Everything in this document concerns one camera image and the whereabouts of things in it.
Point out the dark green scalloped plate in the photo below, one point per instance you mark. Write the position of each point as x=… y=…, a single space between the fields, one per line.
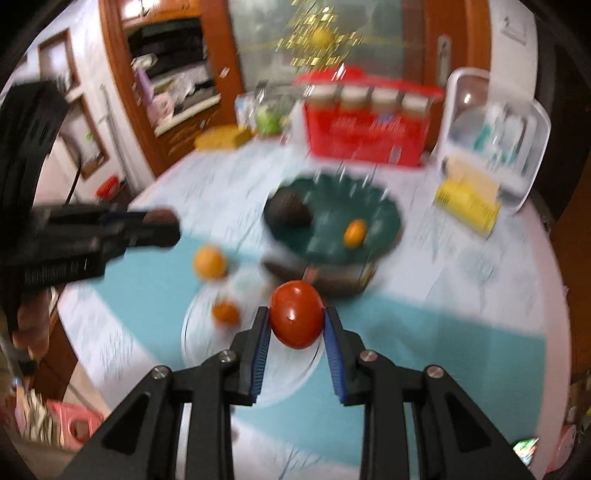
x=378 y=217

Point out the golden wall ornament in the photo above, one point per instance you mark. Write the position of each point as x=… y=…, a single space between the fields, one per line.
x=318 y=36

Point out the wooden cabinet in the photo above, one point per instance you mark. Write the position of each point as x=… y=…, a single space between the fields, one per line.
x=115 y=115

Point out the red gift box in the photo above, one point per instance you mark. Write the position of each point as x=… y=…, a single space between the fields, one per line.
x=369 y=138

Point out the yellow tissue pack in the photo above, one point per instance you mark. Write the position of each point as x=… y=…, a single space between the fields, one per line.
x=468 y=203

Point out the tree print tablecloth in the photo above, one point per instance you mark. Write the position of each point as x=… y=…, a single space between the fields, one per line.
x=461 y=286

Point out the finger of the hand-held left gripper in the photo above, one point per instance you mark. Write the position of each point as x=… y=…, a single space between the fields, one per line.
x=147 y=228

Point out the pink plastic stool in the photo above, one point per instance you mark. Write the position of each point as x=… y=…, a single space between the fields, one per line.
x=74 y=422

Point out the red basket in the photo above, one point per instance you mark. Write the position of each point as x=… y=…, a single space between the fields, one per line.
x=109 y=187

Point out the purple bottle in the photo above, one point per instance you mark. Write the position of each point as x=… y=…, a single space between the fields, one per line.
x=142 y=85

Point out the red tomato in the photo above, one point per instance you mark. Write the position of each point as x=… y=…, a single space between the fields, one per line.
x=295 y=314

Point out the large orange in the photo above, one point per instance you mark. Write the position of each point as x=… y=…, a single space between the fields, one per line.
x=210 y=262

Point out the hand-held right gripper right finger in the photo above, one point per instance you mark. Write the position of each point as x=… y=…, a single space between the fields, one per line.
x=336 y=355

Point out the white storage box clear lid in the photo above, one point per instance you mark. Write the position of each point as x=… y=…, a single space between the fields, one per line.
x=498 y=129

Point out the green label jar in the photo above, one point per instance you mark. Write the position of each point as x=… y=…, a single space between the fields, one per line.
x=268 y=121

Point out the round floral print plate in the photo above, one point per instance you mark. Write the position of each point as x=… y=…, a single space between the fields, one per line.
x=207 y=341

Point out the yellow cardboard box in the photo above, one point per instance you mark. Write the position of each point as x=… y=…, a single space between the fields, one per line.
x=221 y=137

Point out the glass jar with white lid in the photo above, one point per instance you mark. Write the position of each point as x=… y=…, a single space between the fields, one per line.
x=323 y=99
x=385 y=99
x=353 y=98
x=415 y=106

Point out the small orange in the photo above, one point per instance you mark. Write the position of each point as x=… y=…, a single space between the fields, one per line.
x=354 y=233
x=226 y=313

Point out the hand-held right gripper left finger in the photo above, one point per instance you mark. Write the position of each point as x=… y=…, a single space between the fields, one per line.
x=261 y=350

